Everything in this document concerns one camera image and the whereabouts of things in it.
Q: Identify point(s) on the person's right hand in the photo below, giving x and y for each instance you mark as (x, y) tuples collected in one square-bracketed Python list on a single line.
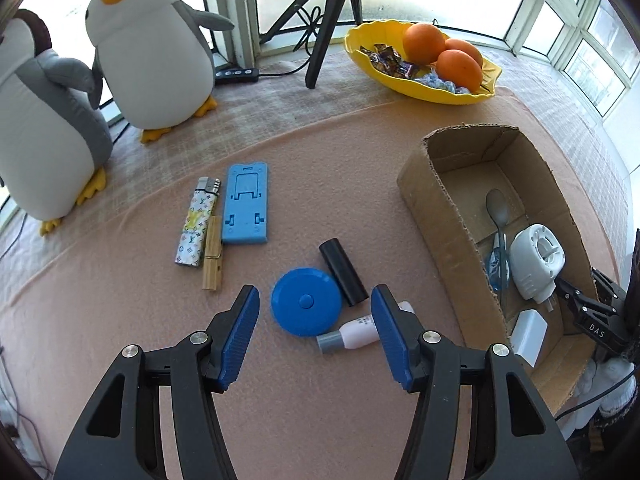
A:
[(610, 387)]

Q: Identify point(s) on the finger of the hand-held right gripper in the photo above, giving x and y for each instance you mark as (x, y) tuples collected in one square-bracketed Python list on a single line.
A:
[(580, 300), (607, 282)]

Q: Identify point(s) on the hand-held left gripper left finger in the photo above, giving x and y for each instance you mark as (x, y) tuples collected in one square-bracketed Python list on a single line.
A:
[(240, 340)]

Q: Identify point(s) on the wooden clothespin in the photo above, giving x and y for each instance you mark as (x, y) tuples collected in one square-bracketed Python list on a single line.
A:
[(213, 260)]

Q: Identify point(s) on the metal spoon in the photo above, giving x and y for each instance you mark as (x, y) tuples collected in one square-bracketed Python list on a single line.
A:
[(496, 207)]

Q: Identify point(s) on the black inline remote control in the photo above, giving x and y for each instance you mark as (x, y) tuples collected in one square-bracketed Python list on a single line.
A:
[(237, 75)]

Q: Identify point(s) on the orange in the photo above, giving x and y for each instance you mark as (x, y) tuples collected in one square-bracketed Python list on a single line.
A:
[(470, 50), (459, 70), (424, 42)]

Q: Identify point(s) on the white charger block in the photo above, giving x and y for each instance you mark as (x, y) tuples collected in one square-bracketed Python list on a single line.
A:
[(529, 337)]

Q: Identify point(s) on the blue phone stand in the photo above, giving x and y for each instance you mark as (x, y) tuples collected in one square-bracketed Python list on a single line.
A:
[(245, 205)]

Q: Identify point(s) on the patterned lighter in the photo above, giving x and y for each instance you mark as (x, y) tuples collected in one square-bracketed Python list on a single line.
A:
[(192, 230)]

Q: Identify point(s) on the black cylinder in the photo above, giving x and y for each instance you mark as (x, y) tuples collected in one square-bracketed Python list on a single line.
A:
[(345, 275)]

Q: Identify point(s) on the small penguin plush toy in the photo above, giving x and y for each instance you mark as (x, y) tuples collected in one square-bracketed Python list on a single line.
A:
[(150, 55)]

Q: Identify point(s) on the white tube with grey cap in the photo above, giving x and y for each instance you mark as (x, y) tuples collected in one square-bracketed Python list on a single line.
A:
[(357, 332)]

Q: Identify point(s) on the small clear blue packet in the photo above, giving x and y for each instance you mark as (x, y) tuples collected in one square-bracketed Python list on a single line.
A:
[(495, 267)]

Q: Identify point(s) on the cardboard box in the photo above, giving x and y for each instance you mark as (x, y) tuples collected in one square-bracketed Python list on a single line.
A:
[(450, 200)]

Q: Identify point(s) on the yellow leaf-shaped bowl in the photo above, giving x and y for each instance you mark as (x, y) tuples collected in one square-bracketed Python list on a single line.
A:
[(450, 97)]

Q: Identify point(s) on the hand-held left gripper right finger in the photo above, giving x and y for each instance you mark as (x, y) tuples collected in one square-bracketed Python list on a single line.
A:
[(395, 345)]

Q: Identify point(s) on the white plug-in mosquito repeller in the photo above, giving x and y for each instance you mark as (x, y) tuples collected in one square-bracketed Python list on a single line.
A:
[(537, 262)]

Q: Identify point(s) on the pile of blue white candies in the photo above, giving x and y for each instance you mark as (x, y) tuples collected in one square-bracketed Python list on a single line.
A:
[(442, 83)]

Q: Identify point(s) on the pile of dark wrapped chocolates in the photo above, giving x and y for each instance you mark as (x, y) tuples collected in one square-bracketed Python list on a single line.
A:
[(387, 60)]

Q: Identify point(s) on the white checked cloth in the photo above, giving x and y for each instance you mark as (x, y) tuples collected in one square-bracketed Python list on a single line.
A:
[(550, 125)]

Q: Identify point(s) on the large penguin plush toy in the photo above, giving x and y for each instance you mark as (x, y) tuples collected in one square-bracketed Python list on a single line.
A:
[(40, 130)]

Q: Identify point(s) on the black tripod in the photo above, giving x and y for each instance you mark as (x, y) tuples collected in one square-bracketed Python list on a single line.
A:
[(325, 15)]

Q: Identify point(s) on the blue round tape measure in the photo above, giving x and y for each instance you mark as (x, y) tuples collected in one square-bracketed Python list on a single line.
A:
[(305, 302)]

